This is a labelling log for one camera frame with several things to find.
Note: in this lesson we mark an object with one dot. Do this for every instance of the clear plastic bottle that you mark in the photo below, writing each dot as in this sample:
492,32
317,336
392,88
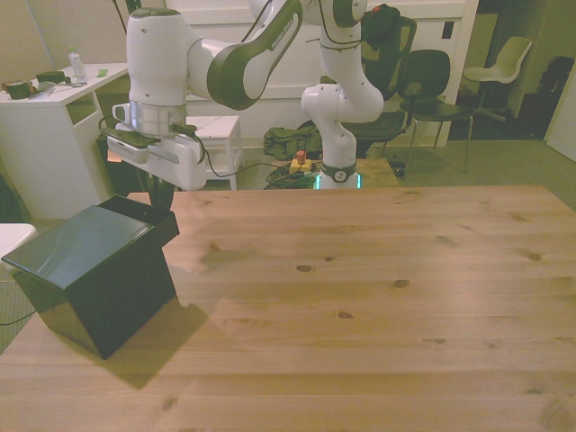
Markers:
77,65

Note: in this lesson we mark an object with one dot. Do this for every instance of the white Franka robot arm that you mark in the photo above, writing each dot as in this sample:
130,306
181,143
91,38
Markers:
157,67

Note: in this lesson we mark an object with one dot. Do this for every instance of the red and black jacket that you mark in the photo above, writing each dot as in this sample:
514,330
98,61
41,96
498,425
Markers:
382,22

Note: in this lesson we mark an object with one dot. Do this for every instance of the olive green bag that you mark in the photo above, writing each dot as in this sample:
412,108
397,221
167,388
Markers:
288,139

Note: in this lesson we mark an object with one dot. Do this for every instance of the white desk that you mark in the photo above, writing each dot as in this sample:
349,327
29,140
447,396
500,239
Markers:
49,135

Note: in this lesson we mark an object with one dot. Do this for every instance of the green cloth bundle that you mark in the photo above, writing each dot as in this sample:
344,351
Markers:
48,76

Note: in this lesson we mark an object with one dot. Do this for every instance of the black drawer cabinet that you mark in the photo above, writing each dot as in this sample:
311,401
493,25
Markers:
99,279

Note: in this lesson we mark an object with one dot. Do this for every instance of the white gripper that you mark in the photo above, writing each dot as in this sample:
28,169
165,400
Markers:
180,164

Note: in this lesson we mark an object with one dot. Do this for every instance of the white plastic chair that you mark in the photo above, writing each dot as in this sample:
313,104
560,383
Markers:
499,63

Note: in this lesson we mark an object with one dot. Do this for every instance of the white side table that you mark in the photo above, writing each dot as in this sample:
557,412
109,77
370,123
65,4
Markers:
220,135

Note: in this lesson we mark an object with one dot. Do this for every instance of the black plastic chair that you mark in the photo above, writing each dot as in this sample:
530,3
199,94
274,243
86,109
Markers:
432,90

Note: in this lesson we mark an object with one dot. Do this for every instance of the green sticky note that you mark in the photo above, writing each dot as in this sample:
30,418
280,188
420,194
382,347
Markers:
102,72

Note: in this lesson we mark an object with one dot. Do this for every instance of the yellow emergency stop button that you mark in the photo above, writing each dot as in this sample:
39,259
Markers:
300,162

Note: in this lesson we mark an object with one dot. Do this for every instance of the black mesh office chair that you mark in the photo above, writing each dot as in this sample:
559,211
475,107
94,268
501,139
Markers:
396,67

